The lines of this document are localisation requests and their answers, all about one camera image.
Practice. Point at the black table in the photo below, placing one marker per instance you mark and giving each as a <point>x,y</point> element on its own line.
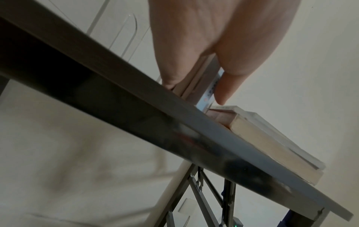
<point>112,93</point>

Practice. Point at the white leaf print book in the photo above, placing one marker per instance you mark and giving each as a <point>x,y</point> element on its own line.
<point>185,86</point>

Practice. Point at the clear acrylic book organizer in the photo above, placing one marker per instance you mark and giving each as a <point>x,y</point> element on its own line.
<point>123,22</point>

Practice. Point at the person's left hand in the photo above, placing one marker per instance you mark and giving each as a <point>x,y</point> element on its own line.
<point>218,28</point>

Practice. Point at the black ribbed device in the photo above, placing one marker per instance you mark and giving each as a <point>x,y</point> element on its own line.
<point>238,222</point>

